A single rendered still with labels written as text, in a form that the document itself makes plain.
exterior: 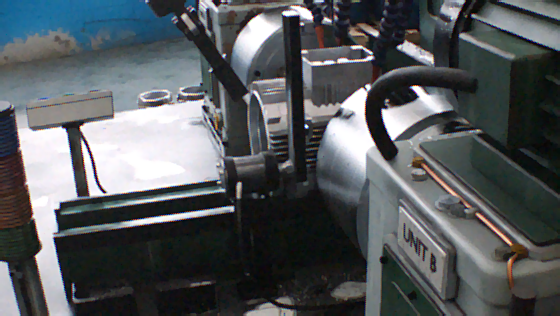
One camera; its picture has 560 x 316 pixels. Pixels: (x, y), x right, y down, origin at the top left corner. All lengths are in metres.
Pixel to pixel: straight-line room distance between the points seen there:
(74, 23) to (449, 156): 6.13
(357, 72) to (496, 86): 0.64
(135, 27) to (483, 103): 6.27
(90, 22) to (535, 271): 6.31
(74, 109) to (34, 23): 5.39
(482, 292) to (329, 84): 0.66
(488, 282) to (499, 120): 0.13
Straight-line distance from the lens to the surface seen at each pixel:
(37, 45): 6.77
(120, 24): 6.75
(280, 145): 1.13
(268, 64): 1.40
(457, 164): 0.70
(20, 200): 0.87
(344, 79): 1.17
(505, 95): 0.55
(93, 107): 1.36
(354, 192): 0.88
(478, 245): 0.58
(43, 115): 1.36
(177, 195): 1.27
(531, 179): 0.61
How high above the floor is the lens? 1.44
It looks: 22 degrees down
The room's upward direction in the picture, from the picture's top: 3 degrees counter-clockwise
